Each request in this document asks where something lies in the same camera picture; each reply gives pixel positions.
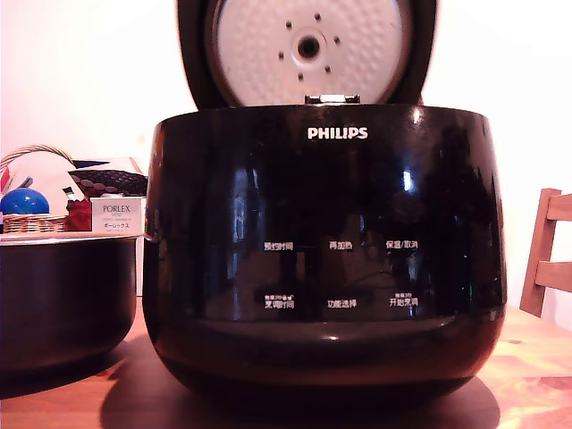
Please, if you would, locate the black rice cooker lid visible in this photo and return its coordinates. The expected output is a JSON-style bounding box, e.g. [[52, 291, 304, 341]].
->
[[176, 0, 438, 111]]

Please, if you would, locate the black Philips rice cooker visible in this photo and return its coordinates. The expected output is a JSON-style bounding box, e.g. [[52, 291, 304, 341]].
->
[[141, 103, 509, 401]]

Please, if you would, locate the white Porlex box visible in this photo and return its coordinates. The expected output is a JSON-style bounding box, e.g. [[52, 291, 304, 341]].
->
[[91, 196, 147, 236]]

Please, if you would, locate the dark dotted cushion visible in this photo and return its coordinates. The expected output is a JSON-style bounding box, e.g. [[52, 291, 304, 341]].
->
[[68, 160, 149, 198]]

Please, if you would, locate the red fabric pouch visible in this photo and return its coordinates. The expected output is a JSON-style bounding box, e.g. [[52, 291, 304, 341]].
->
[[63, 199, 94, 232]]

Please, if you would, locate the black inner cooking pot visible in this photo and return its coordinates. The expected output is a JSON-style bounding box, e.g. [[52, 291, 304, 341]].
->
[[0, 236, 146, 373]]

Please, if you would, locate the white cloth with flag print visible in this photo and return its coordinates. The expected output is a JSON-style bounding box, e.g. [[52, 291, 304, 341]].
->
[[0, 151, 87, 217]]

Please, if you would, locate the woven wicker basket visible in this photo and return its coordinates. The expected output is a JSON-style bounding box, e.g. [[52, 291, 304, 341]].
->
[[0, 144, 75, 234]]

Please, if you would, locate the wooden chair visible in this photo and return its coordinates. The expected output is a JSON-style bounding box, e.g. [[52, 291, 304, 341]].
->
[[518, 188, 572, 319]]

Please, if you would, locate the blue ball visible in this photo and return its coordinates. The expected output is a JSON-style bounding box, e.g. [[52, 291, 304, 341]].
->
[[0, 188, 51, 216]]

